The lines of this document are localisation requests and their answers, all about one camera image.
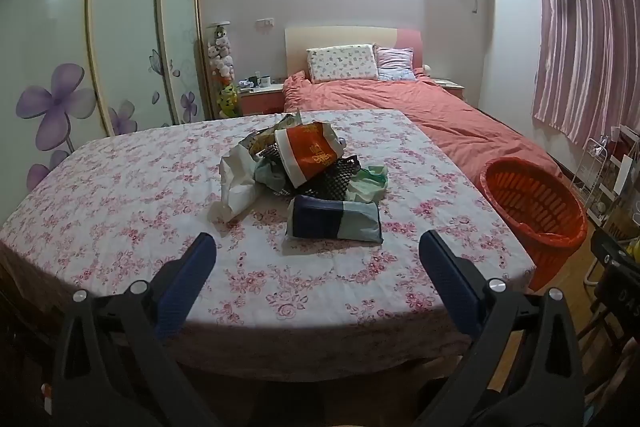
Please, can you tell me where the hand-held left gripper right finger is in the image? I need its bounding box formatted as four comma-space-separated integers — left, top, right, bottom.
419, 230, 586, 427

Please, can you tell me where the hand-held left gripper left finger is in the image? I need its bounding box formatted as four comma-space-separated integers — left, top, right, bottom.
50, 232, 218, 427

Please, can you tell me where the white plastic bag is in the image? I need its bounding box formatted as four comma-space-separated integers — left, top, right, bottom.
207, 142, 266, 224

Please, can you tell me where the orange plastic basket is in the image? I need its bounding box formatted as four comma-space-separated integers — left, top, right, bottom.
479, 157, 589, 293

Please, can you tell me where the pale green plastic bag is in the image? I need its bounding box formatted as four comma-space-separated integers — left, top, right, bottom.
347, 164, 390, 202
254, 157, 287, 194

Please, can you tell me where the navy and teal tissue packet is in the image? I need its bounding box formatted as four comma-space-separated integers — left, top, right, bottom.
285, 194, 383, 247

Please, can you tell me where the black floral cloth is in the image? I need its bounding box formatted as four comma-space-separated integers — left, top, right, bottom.
290, 154, 363, 202

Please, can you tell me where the orange and white snack bag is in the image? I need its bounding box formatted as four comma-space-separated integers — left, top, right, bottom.
274, 122, 346, 188

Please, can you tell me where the yellow patterned snack bag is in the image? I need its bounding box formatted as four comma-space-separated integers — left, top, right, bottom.
242, 111, 303, 155

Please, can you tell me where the floral tablecloth table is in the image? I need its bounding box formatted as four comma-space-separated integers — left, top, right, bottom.
0, 109, 538, 383

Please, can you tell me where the bed with salmon duvet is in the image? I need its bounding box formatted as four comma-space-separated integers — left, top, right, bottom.
282, 72, 566, 188

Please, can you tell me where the pink and white nightstand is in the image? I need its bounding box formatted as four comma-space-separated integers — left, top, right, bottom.
432, 78, 466, 100
239, 84, 286, 116

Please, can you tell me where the plush toy stack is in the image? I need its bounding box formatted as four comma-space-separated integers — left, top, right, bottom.
206, 22, 240, 120

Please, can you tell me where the pink striped pillow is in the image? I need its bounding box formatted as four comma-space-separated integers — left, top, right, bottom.
374, 47, 417, 82

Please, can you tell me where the white floral pillow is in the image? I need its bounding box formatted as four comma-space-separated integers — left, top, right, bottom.
306, 44, 380, 84

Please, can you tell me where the glass wardrobe with purple flowers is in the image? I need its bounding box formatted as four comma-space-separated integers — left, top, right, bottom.
0, 0, 211, 228

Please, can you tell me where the cream and pink headboard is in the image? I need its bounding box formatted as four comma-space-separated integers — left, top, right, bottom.
284, 26, 425, 80

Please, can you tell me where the pink striped curtain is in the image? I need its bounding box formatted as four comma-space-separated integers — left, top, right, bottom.
531, 0, 640, 148

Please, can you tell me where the white wire rack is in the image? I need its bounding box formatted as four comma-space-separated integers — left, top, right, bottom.
570, 127, 640, 218

